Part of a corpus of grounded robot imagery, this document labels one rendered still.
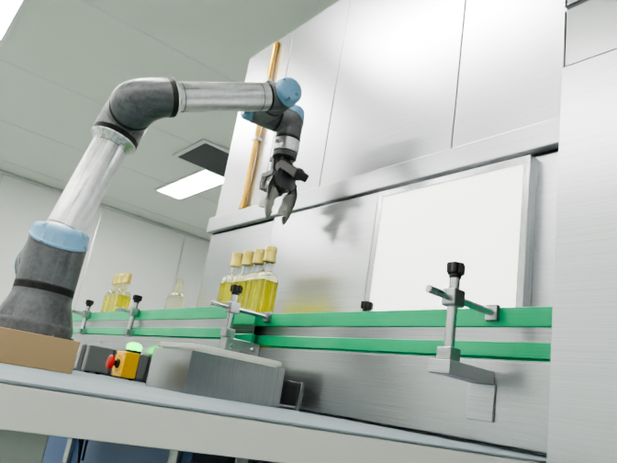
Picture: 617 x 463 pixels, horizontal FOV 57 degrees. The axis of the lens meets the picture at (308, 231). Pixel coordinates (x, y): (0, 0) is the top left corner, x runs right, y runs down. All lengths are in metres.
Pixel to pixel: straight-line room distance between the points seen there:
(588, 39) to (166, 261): 7.33
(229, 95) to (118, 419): 1.11
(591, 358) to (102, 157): 1.14
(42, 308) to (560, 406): 0.92
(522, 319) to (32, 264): 0.91
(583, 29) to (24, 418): 0.77
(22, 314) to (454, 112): 1.06
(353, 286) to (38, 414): 1.08
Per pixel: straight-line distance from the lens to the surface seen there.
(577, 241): 0.74
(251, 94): 1.52
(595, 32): 0.86
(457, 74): 1.55
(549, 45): 1.42
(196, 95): 1.46
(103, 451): 1.95
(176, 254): 7.99
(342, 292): 1.50
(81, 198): 1.43
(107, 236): 7.65
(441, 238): 1.33
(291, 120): 1.71
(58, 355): 1.19
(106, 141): 1.49
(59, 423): 0.50
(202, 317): 1.54
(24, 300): 1.23
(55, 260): 1.24
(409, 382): 1.05
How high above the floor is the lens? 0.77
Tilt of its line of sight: 16 degrees up
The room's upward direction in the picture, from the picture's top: 9 degrees clockwise
